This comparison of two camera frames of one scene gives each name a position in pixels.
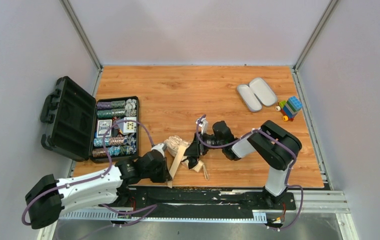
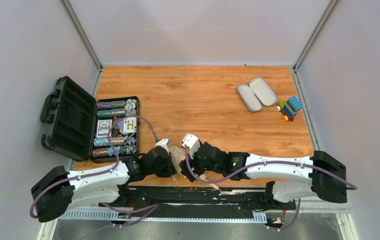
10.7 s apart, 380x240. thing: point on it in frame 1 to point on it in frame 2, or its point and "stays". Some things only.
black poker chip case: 78,121 stays
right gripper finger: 193,150 to 186,170
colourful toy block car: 290,108 stays
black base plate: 141,201 stays
